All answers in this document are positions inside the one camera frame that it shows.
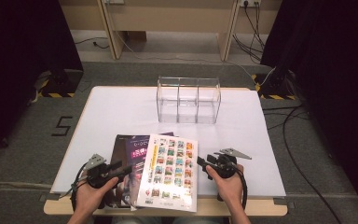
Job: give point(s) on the clear acrylic book organizer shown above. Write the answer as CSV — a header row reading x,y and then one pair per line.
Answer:
x,y
167,102

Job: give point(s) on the beige wooden desk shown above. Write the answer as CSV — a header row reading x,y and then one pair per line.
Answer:
x,y
167,15

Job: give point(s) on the person's right hand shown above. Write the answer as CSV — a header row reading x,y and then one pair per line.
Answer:
x,y
230,189

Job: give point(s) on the stand base with hazard tape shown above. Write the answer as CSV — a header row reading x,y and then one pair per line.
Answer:
x,y
276,90
63,84

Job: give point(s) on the black curtain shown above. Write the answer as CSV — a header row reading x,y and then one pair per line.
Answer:
x,y
332,77
18,62

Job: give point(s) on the white power socket with plugs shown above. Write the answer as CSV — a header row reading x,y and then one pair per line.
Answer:
x,y
250,2

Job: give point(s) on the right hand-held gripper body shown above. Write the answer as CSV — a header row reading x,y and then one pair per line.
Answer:
x,y
227,166

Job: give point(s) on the white book with colourful pictures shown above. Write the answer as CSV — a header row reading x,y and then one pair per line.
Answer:
x,y
171,174

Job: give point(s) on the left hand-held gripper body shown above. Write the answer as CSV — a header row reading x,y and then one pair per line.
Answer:
x,y
98,177

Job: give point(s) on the purple magazine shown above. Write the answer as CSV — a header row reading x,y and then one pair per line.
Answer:
x,y
138,149

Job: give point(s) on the person's left hand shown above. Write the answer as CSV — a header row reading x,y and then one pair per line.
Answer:
x,y
90,199

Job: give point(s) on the white table cover sheet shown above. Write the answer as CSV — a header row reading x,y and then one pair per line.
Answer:
x,y
121,109

